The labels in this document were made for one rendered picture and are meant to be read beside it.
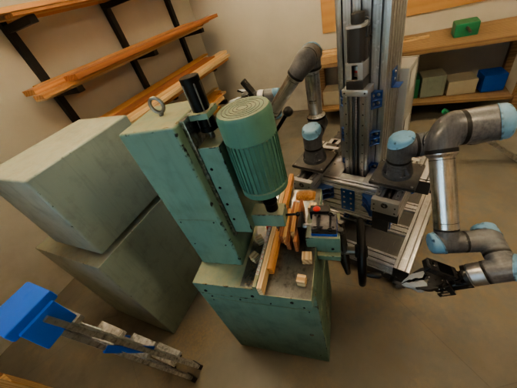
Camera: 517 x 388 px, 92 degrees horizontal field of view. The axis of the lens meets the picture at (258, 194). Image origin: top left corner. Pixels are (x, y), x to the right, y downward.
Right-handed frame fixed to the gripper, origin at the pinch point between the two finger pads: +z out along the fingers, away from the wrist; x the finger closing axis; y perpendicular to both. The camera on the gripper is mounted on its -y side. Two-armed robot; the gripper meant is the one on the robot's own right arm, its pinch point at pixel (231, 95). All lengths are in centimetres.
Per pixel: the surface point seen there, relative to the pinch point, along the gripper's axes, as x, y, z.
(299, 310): -113, 43, -69
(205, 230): -102, 4, -33
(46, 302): -146, -10, 2
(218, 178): -92, -19, -46
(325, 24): 237, 41, -14
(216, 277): -113, 29, -32
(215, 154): -91, -28, -49
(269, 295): -117, 18, -63
